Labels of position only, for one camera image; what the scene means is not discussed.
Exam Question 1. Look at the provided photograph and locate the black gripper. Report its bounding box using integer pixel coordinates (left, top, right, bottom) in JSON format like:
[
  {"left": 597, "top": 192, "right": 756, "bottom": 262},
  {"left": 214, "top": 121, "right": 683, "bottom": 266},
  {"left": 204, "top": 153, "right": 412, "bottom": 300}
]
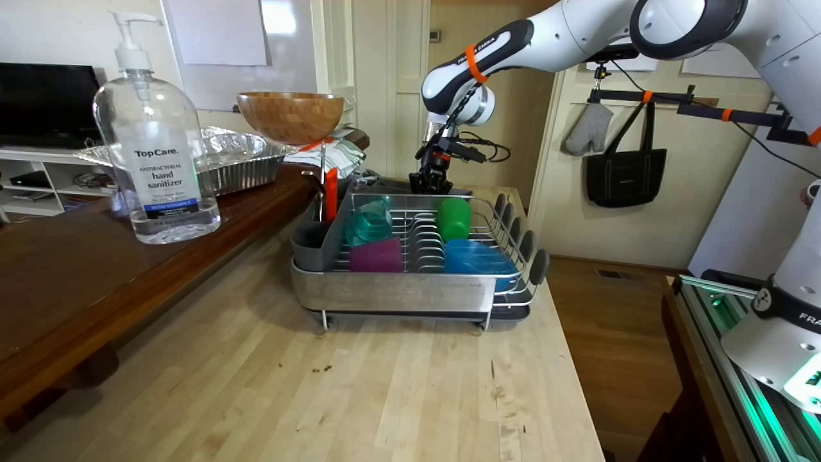
[{"left": 407, "top": 126, "right": 459, "bottom": 195}]

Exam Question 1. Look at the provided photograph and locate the steel dish drying rack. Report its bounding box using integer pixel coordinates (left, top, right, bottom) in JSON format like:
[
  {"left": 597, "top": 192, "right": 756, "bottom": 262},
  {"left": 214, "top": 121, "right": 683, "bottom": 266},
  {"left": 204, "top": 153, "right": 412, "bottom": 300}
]
[{"left": 288, "top": 177, "right": 551, "bottom": 335}]

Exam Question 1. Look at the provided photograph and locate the grey cutlery tray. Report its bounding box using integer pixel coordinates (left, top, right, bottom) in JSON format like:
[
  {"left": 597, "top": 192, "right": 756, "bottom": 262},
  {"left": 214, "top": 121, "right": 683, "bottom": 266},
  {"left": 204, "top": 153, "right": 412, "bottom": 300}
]
[{"left": 354, "top": 176, "right": 476, "bottom": 198}]

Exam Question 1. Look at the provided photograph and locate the green plastic cup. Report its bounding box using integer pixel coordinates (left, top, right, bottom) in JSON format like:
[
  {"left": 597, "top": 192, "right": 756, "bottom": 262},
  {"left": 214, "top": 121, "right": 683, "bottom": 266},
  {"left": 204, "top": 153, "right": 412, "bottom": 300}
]
[{"left": 434, "top": 198, "right": 474, "bottom": 242}]

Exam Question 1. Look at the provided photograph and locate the teal plastic cup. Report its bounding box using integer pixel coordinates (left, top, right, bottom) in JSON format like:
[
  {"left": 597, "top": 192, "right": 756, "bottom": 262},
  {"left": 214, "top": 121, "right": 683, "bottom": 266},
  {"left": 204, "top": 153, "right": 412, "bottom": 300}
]
[{"left": 343, "top": 192, "right": 394, "bottom": 253}]

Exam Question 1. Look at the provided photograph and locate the white door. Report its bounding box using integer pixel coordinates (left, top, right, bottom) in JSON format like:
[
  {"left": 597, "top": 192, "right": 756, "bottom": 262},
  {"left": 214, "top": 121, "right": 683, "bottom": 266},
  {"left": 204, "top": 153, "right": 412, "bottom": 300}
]
[{"left": 307, "top": 0, "right": 434, "bottom": 186}]

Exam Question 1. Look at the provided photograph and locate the blue plastic cup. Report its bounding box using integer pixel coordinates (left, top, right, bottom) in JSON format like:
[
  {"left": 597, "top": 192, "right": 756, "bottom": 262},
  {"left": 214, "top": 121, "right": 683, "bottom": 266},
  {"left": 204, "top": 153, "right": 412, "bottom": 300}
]
[{"left": 440, "top": 236, "right": 520, "bottom": 278}]

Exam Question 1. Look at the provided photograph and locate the purple plastic cup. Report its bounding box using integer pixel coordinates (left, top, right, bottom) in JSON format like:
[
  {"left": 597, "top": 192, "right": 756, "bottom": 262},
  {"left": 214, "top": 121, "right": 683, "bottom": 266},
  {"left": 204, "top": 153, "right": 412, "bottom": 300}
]
[{"left": 347, "top": 236, "right": 407, "bottom": 276}]

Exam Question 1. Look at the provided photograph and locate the foil snack bag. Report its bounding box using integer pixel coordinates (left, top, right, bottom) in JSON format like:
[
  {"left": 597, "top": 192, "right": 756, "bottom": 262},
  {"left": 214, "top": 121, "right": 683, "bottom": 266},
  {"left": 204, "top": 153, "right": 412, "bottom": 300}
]
[{"left": 282, "top": 126, "right": 370, "bottom": 183}]

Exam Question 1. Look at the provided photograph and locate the orange kitchen utensil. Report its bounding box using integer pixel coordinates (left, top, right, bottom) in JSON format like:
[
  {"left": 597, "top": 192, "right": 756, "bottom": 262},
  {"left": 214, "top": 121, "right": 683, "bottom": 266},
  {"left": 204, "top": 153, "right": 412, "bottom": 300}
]
[{"left": 320, "top": 167, "right": 341, "bottom": 226}]

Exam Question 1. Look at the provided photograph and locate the grey utensil holder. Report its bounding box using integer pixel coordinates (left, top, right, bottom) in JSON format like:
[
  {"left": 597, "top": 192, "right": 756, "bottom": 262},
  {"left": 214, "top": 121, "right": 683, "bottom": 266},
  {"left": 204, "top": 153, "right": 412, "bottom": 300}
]
[{"left": 290, "top": 191, "right": 354, "bottom": 276}]

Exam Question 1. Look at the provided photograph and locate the brown wooden bowl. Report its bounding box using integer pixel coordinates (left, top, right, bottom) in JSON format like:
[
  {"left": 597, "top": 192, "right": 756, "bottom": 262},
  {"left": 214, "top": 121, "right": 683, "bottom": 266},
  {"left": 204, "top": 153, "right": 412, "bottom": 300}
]
[{"left": 236, "top": 90, "right": 350, "bottom": 149}]

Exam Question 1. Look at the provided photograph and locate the grey oven mitt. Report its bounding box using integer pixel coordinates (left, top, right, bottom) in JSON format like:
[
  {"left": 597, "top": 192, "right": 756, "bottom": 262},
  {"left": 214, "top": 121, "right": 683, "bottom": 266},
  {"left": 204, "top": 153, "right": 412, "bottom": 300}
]
[{"left": 560, "top": 100, "right": 615, "bottom": 160}]

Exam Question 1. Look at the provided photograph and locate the aluminium foil tray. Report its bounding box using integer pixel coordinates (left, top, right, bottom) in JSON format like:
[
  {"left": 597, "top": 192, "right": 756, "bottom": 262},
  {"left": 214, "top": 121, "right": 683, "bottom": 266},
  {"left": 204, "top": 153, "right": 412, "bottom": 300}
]
[{"left": 79, "top": 126, "right": 290, "bottom": 201}]

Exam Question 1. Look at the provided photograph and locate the black tote bag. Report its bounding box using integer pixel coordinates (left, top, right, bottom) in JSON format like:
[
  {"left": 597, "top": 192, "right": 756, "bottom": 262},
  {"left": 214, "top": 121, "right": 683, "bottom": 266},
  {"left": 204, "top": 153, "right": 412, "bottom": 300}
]
[{"left": 581, "top": 100, "right": 669, "bottom": 210}]

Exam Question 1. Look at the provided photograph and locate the white paper sheet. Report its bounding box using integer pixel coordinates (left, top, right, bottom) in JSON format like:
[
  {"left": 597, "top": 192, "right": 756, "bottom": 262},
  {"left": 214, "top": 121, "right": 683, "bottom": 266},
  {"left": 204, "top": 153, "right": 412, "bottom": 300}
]
[
  {"left": 585, "top": 53, "right": 661, "bottom": 76},
  {"left": 680, "top": 38, "right": 773, "bottom": 82}
]

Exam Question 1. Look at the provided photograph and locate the clear hand sanitizer pump bottle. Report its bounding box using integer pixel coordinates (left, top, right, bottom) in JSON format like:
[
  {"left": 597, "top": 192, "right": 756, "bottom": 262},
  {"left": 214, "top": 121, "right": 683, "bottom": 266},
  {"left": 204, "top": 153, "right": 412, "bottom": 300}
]
[{"left": 90, "top": 8, "right": 226, "bottom": 249}]

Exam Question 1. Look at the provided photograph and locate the black rod with orange clamps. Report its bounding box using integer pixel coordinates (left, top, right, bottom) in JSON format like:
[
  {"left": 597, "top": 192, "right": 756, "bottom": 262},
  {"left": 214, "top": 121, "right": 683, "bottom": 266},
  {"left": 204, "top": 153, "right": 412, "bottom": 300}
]
[{"left": 586, "top": 61, "right": 821, "bottom": 149}]

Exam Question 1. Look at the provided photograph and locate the large white panel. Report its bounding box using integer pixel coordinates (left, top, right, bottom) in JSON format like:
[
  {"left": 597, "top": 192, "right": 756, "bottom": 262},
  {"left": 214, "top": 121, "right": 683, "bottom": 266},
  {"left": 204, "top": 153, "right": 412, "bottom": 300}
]
[{"left": 685, "top": 76, "right": 811, "bottom": 285}]

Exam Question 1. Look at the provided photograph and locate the dark brown wooden table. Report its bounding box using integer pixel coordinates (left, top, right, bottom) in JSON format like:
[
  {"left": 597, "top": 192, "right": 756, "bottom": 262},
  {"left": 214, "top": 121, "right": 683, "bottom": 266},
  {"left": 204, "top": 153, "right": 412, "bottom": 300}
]
[{"left": 0, "top": 165, "right": 320, "bottom": 434}]

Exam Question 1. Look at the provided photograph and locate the white shelf unit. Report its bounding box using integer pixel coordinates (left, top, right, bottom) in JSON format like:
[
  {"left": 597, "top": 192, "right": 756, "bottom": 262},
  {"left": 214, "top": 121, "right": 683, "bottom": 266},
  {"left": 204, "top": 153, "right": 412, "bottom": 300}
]
[{"left": 0, "top": 144, "right": 123, "bottom": 222}]

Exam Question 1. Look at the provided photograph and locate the black monitor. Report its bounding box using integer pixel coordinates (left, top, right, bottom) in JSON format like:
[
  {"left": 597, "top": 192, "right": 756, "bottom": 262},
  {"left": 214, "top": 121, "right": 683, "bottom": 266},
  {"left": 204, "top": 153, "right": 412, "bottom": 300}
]
[{"left": 0, "top": 60, "right": 108, "bottom": 153}]

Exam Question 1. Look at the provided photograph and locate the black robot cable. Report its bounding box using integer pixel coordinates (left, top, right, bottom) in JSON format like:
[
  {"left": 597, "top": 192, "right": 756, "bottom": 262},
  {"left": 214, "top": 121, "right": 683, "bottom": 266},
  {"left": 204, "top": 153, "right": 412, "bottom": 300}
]
[{"left": 445, "top": 126, "right": 512, "bottom": 167}]

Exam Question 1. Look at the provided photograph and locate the black bar camera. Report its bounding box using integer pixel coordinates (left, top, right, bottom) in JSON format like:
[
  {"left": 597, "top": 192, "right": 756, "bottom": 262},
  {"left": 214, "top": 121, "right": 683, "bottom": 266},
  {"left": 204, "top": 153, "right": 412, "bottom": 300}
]
[{"left": 585, "top": 41, "right": 643, "bottom": 67}]

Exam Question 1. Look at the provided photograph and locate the white wall board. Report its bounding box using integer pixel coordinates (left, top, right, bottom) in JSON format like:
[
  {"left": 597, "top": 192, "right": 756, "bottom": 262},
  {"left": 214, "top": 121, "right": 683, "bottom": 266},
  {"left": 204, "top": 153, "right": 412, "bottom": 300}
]
[{"left": 158, "top": 0, "right": 272, "bottom": 70}]

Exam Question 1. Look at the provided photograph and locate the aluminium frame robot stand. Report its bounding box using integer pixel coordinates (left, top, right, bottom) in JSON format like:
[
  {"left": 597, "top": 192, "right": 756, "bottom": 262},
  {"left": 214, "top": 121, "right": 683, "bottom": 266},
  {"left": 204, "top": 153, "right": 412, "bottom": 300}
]
[{"left": 635, "top": 269, "right": 821, "bottom": 462}]

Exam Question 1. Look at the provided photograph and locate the silver robot mount plate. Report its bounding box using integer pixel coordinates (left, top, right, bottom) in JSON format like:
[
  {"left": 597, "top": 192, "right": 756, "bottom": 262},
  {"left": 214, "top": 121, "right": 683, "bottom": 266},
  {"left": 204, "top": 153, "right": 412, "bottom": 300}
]
[{"left": 717, "top": 312, "right": 821, "bottom": 420}]

